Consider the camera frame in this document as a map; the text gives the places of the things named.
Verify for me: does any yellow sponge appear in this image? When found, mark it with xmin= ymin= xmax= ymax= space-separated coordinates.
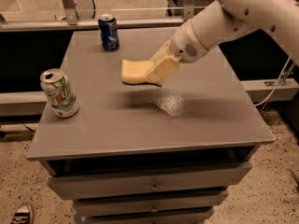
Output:
xmin=121 ymin=60 xmax=153 ymax=85

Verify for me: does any white cable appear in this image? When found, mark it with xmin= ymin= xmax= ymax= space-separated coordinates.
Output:
xmin=253 ymin=54 xmax=293 ymax=107

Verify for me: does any grey drawer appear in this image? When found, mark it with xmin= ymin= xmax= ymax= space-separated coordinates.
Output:
xmin=89 ymin=208 xmax=214 ymax=224
xmin=48 ymin=161 xmax=251 ymax=200
xmin=74 ymin=189 xmax=228 ymax=217

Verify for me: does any middle grey drawer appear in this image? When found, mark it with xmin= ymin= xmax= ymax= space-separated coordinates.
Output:
xmin=74 ymin=189 xmax=228 ymax=217

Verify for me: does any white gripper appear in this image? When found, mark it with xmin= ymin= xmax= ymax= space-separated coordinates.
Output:
xmin=145 ymin=20 xmax=208 ymax=87

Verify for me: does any bottom grey drawer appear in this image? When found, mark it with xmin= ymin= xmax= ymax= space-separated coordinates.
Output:
xmin=89 ymin=208 xmax=214 ymax=224

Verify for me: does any grey drawer cabinet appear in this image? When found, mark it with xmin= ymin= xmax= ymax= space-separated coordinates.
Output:
xmin=26 ymin=25 xmax=276 ymax=224

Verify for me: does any blue soda can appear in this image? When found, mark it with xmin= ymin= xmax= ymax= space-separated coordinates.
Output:
xmin=98 ymin=14 xmax=120 ymax=51

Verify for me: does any grey metal railing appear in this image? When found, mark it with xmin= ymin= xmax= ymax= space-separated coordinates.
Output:
xmin=0 ymin=0 xmax=299 ymax=33

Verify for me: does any white green 7up can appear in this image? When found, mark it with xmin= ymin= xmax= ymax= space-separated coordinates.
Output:
xmin=40 ymin=68 xmax=78 ymax=118

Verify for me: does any black white sneaker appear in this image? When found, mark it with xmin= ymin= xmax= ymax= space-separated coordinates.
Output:
xmin=9 ymin=203 xmax=34 ymax=224

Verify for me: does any top grey drawer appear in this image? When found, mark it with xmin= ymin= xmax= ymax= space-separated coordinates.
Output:
xmin=48 ymin=161 xmax=251 ymax=200

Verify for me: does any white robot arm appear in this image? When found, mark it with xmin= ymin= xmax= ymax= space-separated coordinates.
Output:
xmin=145 ymin=0 xmax=299 ymax=86

